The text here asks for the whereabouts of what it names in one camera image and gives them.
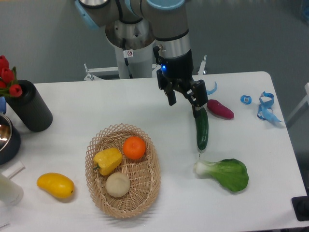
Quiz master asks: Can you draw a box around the small blue tape roll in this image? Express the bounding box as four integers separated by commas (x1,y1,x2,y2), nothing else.
240,95,252,105

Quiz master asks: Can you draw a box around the white plastic cylinder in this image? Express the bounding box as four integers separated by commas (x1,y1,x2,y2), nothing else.
0,174,24,205

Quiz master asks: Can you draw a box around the red tulip bouquet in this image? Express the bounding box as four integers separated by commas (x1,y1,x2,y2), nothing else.
0,55,23,98

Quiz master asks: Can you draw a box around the curved blue tape strip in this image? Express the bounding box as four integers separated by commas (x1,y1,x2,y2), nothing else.
206,81,218,95

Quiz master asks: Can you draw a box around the dark metal bowl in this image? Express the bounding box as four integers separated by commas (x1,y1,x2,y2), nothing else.
0,114,21,165

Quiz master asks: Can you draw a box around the green bok choy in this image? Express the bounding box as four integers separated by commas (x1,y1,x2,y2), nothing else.
194,159,249,192

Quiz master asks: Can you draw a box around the tangled blue ribbon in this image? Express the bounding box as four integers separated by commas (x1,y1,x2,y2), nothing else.
257,91,284,123

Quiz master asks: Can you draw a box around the black cylindrical vase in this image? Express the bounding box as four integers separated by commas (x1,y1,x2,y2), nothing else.
5,80,53,132

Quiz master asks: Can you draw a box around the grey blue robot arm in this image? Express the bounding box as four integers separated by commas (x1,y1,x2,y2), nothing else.
74,0,208,118

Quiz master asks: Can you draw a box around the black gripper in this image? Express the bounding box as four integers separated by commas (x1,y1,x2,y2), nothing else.
153,45,208,118

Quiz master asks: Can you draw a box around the white paper slip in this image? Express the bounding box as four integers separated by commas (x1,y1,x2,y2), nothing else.
1,161,25,179

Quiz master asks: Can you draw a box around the green cucumber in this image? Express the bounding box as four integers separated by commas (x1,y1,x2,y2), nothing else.
195,108,209,150

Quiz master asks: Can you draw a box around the woven wicker basket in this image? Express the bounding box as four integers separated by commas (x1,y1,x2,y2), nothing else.
85,123,161,218

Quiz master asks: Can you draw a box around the yellow bell pepper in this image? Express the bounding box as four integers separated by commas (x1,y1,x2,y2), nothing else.
93,147,123,176

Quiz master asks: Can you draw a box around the beige round bun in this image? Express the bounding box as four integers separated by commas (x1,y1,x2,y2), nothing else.
106,172,130,198

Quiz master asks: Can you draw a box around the yellow mango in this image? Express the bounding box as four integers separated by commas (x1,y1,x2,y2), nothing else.
37,173,75,199

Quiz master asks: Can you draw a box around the black device at edge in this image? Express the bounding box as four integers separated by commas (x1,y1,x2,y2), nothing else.
292,196,309,221

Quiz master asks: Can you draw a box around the orange fruit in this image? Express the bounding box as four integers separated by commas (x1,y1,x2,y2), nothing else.
123,136,146,160

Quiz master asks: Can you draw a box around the purple sweet potato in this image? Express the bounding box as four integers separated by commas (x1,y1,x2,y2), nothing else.
207,99,234,119

